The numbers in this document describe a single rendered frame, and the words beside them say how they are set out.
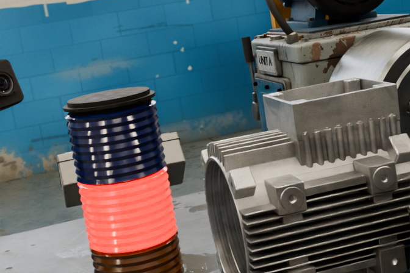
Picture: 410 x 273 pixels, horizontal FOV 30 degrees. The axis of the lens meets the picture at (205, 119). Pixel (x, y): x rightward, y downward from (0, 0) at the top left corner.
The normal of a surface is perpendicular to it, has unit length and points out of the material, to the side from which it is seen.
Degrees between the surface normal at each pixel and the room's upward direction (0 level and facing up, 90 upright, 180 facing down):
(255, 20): 90
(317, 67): 90
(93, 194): 65
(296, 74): 89
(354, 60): 43
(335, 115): 90
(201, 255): 0
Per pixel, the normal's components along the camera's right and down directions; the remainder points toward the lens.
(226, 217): 0.22, -0.04
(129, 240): -0.02, -0.25
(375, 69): -0.84, -0.48
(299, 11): -0.97, 0.00
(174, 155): 0.09, -0.52
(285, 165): 0.02, -0.72
